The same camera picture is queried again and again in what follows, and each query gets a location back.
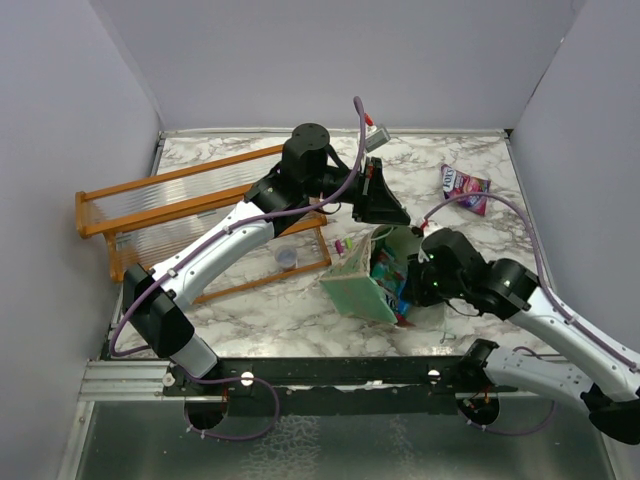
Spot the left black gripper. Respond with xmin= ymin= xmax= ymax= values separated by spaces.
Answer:
xmin=305 ymin=157 xmax=412 ymax=225

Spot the red blue snack bag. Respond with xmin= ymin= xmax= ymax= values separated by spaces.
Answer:
xmin=370 ymin=248 xmax=408 ymax=295

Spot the green paper bag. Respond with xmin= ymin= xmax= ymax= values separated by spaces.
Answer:
xmin=318 ymin=224 xmax=457 ymax=344

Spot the purple snack bag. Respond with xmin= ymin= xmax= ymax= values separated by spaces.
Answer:
xmin=440 ymin=164 xmax=491 ymax=216

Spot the blue snack packet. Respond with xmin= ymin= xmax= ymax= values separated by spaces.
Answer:
xmin=384 ymin=292 xmax=412 ymax=326

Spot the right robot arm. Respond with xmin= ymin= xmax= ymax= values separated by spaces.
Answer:
xmin=402 ymin=227 xmax=639 ymax=445

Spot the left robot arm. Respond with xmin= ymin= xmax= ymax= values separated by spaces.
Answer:
xmin=122 ymin=123 xmax=410 ymax=395

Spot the small clear plastic cup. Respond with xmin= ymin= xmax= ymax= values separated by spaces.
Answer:
xmin=274 ymin=245 xmax=298 ymax=271

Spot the orange wooden rack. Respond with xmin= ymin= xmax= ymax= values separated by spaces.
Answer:
xmin=75 ymin=145 xmax=332 ymax=303

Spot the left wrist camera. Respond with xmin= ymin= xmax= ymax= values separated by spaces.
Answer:
xmin=365 ymin=124 xmax=391 ymax=153

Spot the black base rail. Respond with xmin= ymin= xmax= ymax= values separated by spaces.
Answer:
xmin=163 ymin=354 xmax=496 ymax=417

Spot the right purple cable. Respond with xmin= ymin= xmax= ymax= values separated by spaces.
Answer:
xmin=422 ymin=192 xmax=640 ymax=374

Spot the purple cable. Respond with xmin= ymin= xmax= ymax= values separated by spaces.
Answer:
xmin=422 ymin=192 xmax=640 ymax=374
xmin=108 ymin=95 xmax=375 ymax=358

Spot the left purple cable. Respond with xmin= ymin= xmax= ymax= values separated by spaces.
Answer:
xmin=108 ymin=95 xmax=375 ymax=358

